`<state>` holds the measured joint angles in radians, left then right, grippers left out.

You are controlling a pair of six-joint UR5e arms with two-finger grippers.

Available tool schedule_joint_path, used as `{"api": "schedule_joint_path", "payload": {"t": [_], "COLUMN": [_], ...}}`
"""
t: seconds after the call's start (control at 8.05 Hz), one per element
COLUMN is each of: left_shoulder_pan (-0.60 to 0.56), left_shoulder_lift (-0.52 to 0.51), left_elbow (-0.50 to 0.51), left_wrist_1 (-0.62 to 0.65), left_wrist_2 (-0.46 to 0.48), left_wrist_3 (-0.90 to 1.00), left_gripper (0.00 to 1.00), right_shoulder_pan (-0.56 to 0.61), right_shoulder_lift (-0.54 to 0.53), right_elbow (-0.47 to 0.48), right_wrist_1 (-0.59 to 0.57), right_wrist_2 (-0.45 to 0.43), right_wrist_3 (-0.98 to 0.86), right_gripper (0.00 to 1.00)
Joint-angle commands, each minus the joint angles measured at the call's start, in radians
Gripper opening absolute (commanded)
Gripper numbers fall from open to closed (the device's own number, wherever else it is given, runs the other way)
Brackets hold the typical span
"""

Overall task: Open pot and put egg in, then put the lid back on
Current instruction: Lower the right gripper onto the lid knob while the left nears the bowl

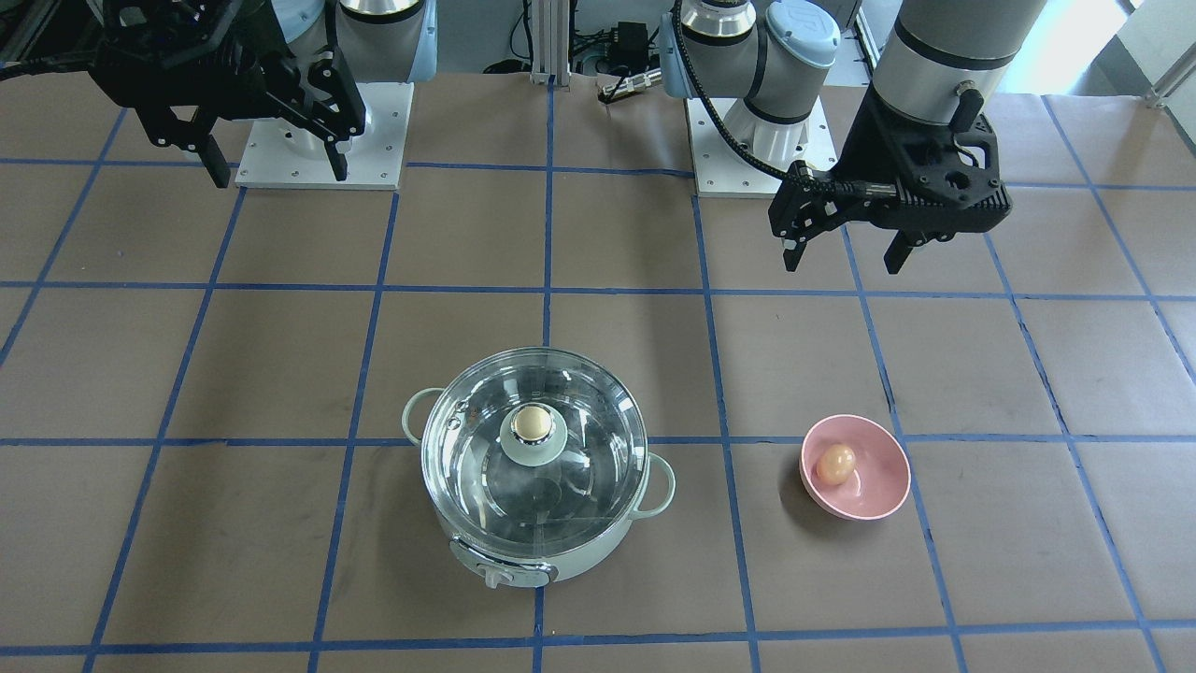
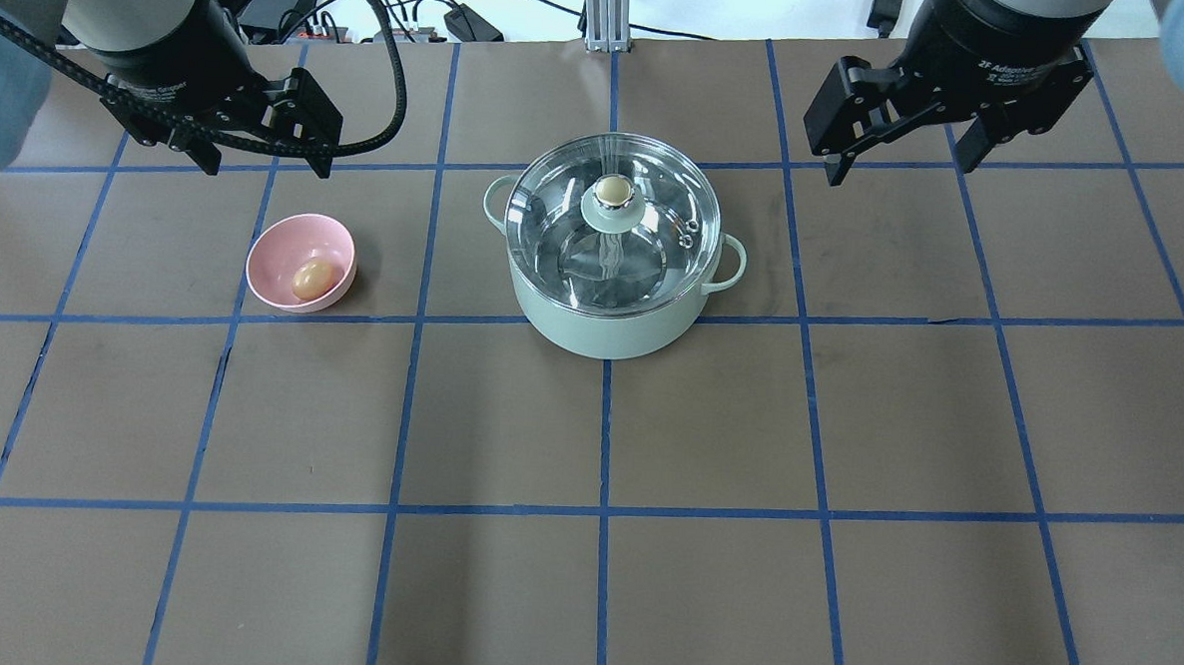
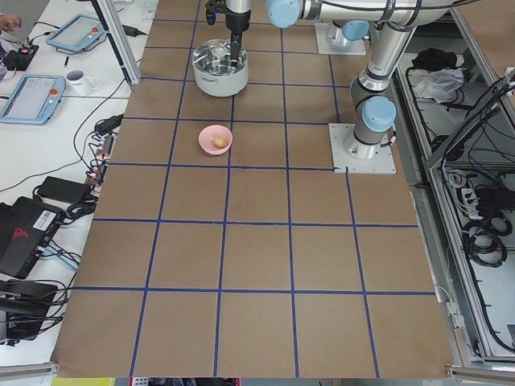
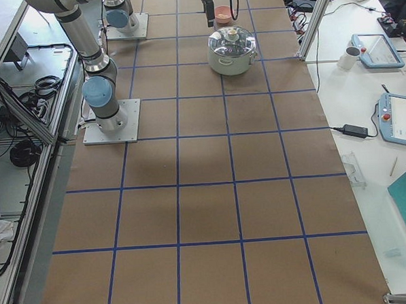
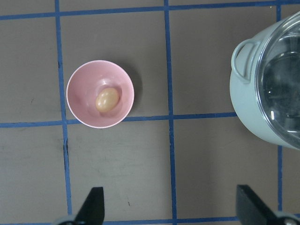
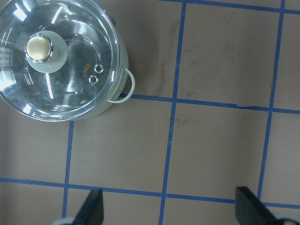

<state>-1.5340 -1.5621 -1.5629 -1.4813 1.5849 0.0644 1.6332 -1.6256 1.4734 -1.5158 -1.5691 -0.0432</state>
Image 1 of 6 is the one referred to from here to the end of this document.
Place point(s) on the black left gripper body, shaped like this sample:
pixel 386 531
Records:
pixel 857 152

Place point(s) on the aluminium frame post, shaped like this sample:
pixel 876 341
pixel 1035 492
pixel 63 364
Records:
pixel 551 42

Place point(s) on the brown egg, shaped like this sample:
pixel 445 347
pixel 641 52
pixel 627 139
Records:
pixel 837 464

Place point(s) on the glass pot lid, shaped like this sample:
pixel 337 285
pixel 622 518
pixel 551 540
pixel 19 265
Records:
pixel 533 449

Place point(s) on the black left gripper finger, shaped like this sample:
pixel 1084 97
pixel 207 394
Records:
pixel 903 243
pixel 793 252

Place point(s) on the black power adapter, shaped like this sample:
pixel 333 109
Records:
pixel 628 47

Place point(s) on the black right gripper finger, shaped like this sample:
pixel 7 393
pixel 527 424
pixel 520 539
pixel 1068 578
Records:
pixel 194 135
pixel 337 149

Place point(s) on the pink bowl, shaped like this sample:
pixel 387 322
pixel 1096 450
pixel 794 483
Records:
pixel 882 479

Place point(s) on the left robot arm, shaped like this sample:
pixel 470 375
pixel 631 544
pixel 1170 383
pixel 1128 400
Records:
pixel 776 61

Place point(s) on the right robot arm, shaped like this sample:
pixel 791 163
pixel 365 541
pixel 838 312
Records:
pixel 389 45

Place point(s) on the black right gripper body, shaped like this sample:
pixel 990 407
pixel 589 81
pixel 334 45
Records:
pixel 217 58

